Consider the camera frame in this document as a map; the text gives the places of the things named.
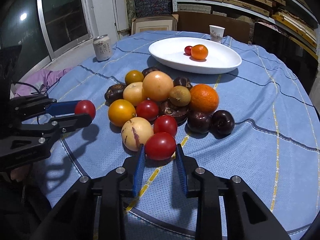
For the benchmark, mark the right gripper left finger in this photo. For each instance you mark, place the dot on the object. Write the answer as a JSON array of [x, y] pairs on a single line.
[[122, 182]]

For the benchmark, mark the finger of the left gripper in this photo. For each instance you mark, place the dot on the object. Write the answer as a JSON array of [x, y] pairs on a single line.
[[62, 107], [70, 122]]

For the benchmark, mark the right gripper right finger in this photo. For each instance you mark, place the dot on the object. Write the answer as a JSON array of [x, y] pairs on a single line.
[[197, 182]]

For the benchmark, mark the red cherry tomato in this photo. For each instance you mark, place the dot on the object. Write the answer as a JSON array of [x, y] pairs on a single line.
[[85, 107]]

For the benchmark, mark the striped pepino melon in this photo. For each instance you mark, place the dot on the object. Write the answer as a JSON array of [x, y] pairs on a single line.
[[136, 131]]

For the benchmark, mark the dark purple plum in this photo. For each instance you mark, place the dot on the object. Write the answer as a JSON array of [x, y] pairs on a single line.
[[198, 122], [222, 123]]

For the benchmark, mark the yellow orange tomato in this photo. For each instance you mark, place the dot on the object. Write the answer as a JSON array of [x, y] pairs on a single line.
[[121, 111]]

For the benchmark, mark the dark mangosteen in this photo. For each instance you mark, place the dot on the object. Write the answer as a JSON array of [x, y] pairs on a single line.
[[180, 114], [147, 71], [114, 92], [183, 81]]

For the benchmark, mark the large orange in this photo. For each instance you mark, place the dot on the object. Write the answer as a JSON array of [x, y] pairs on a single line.
[[203, 99]]

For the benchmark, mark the pale yellow pear fruit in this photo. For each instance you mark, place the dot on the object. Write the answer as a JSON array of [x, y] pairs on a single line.
[[134, 93]]

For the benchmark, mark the brown kiwi fruit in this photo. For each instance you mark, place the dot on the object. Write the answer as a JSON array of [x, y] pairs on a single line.
[[180, 96]]

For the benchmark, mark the small yellow green tomato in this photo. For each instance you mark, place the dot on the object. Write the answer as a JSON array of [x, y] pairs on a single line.
[[133, 76]]

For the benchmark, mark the large pale yellow round fruit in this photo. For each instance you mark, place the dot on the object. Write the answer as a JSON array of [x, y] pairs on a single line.
[[157, 86]]

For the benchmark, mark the small orange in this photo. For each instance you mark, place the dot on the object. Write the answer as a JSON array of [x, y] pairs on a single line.
[[199, 52]]

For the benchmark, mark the small red tomato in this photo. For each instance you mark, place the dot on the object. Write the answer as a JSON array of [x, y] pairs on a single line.
[[187, 50]]

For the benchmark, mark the person's left hand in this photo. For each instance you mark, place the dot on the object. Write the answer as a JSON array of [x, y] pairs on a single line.
[[21, 173]]

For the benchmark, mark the pink cloth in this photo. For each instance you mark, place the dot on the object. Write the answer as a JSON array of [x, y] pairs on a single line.
[[40, 81]]

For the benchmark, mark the blue checked tablecloth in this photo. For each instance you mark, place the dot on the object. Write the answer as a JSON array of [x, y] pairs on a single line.
[[265, 129]]

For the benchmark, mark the white drink can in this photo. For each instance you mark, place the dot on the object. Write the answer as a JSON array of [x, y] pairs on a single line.
[[102, 47]]

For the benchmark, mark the white oval plate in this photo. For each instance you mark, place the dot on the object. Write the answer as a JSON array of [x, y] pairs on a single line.
[[170, 52]]

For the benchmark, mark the white paper cup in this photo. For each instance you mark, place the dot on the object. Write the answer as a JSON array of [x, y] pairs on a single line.
[[216, 33]]

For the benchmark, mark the framed picture leaning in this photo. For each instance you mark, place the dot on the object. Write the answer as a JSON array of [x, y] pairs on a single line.
[[154, 23]]

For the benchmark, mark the stacked patterned fabric boxes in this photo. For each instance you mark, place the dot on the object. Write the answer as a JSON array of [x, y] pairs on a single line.
[[148, 8]]

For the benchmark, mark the metal storage shelf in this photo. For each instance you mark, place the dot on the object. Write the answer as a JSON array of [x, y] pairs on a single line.
[[293, 17]]

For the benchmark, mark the window with metal frame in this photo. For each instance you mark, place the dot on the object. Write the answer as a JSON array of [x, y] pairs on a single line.
[[45, 29]]

